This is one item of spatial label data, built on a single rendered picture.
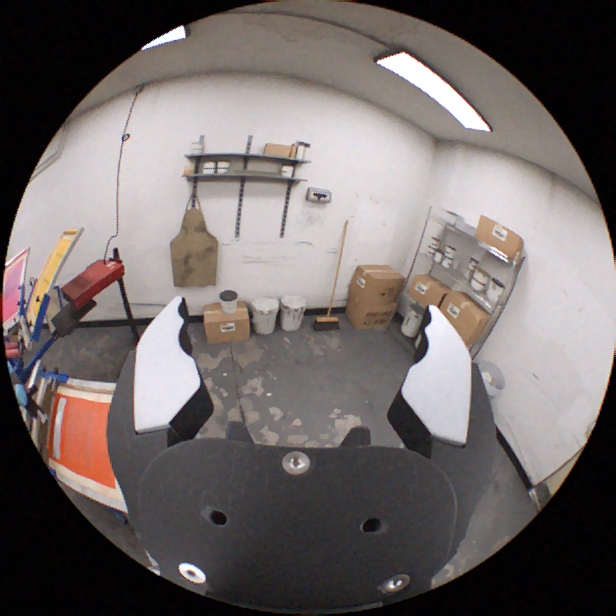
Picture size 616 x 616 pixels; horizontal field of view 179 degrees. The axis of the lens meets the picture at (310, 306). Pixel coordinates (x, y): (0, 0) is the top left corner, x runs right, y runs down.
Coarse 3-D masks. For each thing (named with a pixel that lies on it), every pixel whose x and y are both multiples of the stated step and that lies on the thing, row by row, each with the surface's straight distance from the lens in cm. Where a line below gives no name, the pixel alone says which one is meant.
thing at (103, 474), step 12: (60, 432) 127; (60, 444) 125; (96, 444) 106; (60, 456) 124; (96, 456) 104; (108, 456) 100; (72, 468) 116; (84, 468) 109; (96, 468) 104; (108, 468) 99; (96, 480) 103; (108, 480) 99
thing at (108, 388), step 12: (60, 384) 140; (72, 384) 128; (84, 384) 121; (96, 384) 116; (108, 384) 111; (36, 420) 145; (36, 444) 145; (60, 480) 119; (84, 492) 105; (108, 504) 95; (120, 504) 91
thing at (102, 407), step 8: (56, 400) 138; (72, 400) 127; (80, 400) 123; (88, 400) 119; (56, 408) 136; (64, 408) 130; (88, 408) 116; (96, 408) 113; (104, 408) 110; (64, 416) 127; (104, 416) 108; (64, 424) 125; (96, 424) 109; (104, 424) 106; (96, 432) 108; (104, 432) 105; (96, 440) 106; (104, 440) 103
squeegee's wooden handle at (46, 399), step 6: (48, 384) 134; (48, 390) 134; (42, 396) 132; (48, 396) 134; (42, 402) 130; (48, 402) 133; (42, 408) 130; (48, 408) 133; (48, 414) 133; (42, 426) 129; (36, 432) 128; (42, 432) 129; (36, 438) 127; (42, 438) 129; (42, 444) 128
